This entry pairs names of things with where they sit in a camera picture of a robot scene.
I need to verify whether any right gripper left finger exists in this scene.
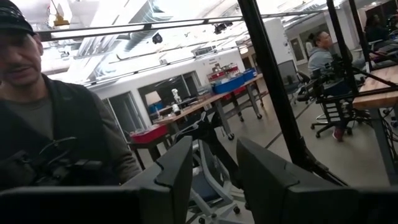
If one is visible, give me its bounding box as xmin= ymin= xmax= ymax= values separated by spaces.
xmin=0 ymin=136 xmax=193 ymax=224

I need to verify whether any white robot figure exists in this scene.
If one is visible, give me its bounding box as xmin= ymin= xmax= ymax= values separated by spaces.
xmin=170 ymin=88 xmax=183 ymax=114

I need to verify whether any wooden table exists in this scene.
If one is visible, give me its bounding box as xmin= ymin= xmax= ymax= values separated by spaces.
xmin=353 ymin=64 xmax=398 ymax=184

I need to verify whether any person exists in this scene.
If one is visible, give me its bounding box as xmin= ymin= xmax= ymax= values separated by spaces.
xmin=363 ymin=14 xmax=398 ymax=52
xmin=0 ymin=0 xmax=142 ymax=191
xmin=307 ymin=30 xmax=355 ymax=142

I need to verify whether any grey office chair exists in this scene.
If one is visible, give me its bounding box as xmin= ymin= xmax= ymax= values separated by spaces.
xmin=172 ymin=111 xmax=248 ymax=224

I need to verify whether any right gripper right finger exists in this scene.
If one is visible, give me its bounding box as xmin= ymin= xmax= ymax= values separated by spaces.
xmin=236 ymin=138 xmax=398 ymax=224

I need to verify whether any blue storage bin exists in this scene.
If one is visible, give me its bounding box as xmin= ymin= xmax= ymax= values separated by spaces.
xmin=212 ymin=68 xmax=257 ymax=95

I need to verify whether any black leader arm handle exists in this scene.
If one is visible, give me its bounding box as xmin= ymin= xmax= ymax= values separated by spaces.
xmin=0 ymin=136 xmax=105 ymax=188

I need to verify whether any white table lamp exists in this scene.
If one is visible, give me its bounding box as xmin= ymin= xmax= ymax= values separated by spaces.
xmin=144 ymin=90 xmax=163 ymax=119

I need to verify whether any black aluminium table frame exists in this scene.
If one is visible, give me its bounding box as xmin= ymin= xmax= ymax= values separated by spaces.
xmin=238 ymin=0 xmax=348 ymax=187

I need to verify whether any red storage bin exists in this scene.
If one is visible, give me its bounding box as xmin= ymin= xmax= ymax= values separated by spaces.
xmin=129 ymin=123 xmax=169 ymax=144

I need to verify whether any black office chair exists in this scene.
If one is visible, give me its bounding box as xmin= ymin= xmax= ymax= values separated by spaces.
xmin=295 ymin=70 xmax=371 ymax=139

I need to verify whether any long wooden workbench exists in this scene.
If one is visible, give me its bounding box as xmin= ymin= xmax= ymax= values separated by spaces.
xmin=152 ymin=73 xmax=269 ymax=141

